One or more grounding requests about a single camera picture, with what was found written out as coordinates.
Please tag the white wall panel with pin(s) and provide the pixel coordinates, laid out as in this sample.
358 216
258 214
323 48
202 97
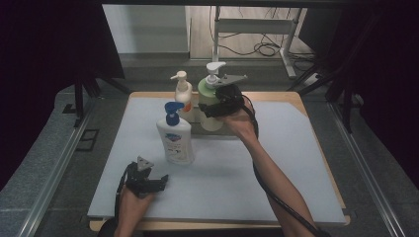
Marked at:
145 29

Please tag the person's left hand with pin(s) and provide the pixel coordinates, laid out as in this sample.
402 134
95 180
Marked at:
131 204

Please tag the white bottle with blue pump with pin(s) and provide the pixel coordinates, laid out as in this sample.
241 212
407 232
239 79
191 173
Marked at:
174 141

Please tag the white power strip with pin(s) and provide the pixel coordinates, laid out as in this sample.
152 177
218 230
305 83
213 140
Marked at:
313 80

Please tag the black metal stand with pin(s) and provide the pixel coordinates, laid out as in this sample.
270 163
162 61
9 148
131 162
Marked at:
79 98
346 105

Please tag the white desk frame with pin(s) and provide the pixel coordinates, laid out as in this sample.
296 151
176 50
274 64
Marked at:
253 25

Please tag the person's right hand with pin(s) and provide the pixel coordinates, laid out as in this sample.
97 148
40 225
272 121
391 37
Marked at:
242 123

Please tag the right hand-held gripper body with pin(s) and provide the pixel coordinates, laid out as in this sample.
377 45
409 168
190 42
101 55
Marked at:
229 98

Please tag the cream pump bottle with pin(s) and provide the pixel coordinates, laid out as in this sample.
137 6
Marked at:
184 94

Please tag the black curtain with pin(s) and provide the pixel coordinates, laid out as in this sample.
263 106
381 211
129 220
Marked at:
388 65
49 65

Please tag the light blue-grey mat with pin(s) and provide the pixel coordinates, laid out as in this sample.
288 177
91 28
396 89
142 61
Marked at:
214 191

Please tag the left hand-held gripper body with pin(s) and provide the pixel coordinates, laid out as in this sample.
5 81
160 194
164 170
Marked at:
138 182

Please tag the aluminium rail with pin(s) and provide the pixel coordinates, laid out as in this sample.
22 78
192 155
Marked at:
365 171
56 177

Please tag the green bottle with white pump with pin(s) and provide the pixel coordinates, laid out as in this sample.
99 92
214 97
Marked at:
207 95

